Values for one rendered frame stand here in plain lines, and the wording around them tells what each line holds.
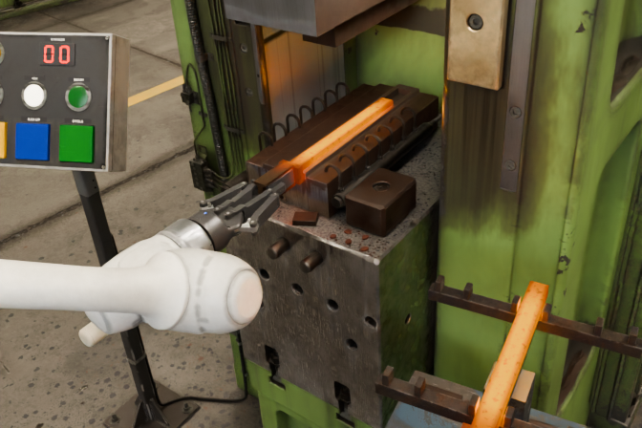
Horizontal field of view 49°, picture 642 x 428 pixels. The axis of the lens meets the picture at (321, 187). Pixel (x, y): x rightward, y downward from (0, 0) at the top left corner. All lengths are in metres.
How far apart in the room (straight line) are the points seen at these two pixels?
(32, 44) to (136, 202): 1.71
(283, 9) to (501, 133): 0.41
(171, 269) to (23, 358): 1.71
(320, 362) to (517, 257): 0.46
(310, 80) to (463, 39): 0.55
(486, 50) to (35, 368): 1.87
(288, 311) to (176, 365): 0.98
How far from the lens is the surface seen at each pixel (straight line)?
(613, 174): 1.62
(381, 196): 1.26
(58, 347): 2.59
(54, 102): 1.56
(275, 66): 1.51
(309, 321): 1.44
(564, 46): 1.13
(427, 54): 1.64
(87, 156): 1.51
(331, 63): 1.68
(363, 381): 1.45
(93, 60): 1.52
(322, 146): 1.37
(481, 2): 1.12
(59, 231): 3.16
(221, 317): 0.92
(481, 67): 1.16
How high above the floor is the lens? 1.67
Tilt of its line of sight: 32 degrees down
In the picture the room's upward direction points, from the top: 4 degrees counter-clockwise
